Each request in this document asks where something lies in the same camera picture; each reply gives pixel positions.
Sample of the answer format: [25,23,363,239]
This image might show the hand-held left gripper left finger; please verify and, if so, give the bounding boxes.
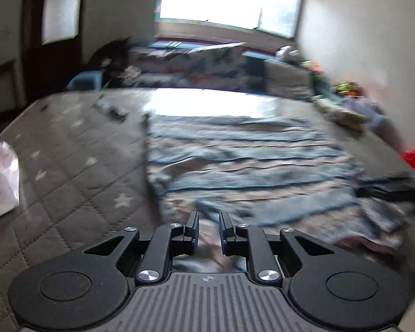
[84,211,200,286]

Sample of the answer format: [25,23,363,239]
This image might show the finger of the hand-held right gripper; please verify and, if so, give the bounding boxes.
[354,187,415,203]
[360,174,415,186]

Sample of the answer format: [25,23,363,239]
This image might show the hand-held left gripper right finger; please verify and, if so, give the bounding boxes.
[219,212,336,287]

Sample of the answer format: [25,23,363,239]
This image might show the blue striped cloth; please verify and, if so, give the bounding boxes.
[143,112,407,272]

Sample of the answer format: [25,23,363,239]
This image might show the pile of dark clothes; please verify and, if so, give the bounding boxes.
[104,63,143,88]

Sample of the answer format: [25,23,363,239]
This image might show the clear plastic storage box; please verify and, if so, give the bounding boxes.
[346,96,391,135]

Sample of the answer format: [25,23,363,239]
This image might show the green and brown plush toys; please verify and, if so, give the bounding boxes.
[335,81,363,98]

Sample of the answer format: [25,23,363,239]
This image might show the grey quilted star mat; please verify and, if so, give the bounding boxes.
[0,88,415,332]

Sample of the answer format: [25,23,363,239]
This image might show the colourful plush toy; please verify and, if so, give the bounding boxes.
[302,60,325,77]

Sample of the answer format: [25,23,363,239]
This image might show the small dark thing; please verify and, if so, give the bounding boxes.
[94,98,128,122]

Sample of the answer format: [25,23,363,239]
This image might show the grey pillow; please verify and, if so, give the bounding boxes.
[263,57,315,100]

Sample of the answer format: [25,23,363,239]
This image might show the white plush toy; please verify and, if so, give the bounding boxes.
[275,46,300,60]

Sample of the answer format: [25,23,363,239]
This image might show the long butterfly print pillow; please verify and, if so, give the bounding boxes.
[127,46,194,88]

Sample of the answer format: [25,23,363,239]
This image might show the large butterfly print pillow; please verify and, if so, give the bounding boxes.
[190,41,248,91]

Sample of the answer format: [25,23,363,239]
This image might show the blue stool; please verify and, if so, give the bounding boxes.
[66,71,103,91]

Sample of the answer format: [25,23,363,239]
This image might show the black bag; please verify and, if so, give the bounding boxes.
[90,37,130,74]

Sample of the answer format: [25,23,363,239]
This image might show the dark wooden door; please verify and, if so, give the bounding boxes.
[21,0,88,102]

